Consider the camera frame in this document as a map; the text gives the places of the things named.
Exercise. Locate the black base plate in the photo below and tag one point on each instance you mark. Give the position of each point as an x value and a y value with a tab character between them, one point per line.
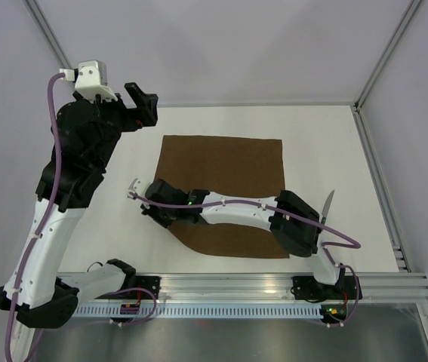
144	287
307	288

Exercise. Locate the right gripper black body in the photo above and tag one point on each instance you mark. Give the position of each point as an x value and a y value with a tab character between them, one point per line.
165	217

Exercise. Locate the left aluminium frame post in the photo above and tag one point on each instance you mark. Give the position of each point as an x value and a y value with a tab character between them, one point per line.
46	30

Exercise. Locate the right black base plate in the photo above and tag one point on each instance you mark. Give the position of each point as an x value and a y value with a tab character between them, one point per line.
307	288

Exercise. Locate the aluminium frame post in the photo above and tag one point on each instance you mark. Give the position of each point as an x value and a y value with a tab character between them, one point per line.
46	30
399	32

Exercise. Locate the right side aluminium rail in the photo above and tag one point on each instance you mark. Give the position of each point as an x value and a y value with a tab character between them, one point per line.
382	193

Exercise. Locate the brown cloth napkin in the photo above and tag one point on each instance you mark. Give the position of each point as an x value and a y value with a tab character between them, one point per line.
240	167

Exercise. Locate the aluminium rail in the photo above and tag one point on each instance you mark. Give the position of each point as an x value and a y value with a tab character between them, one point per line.
382	193
391	287

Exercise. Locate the aluminium front rail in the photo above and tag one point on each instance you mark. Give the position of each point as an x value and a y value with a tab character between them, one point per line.
391	287

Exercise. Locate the knife with teal handle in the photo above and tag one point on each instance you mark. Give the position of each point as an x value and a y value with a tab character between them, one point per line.
326	207

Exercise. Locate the white slotted cable duct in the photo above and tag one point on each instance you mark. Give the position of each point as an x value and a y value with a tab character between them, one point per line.
198	310

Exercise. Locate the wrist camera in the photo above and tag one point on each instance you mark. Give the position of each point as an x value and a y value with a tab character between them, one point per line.
90	81
137	188

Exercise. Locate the right aluminium frame post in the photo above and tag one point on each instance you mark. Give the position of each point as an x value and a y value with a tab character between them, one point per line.
399	32

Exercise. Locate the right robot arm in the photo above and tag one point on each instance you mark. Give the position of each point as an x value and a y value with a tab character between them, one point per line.
273	227

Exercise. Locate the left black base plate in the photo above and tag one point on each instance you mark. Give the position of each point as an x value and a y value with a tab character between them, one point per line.
144	287

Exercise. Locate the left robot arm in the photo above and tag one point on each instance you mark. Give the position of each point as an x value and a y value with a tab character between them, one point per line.
86	133

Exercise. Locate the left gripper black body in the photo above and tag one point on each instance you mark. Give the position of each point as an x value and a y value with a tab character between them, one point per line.
115	111

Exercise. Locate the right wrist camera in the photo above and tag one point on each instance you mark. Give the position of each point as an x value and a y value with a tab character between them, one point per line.
137	188

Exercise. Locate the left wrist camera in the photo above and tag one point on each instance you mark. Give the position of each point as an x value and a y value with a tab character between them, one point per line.
90	81

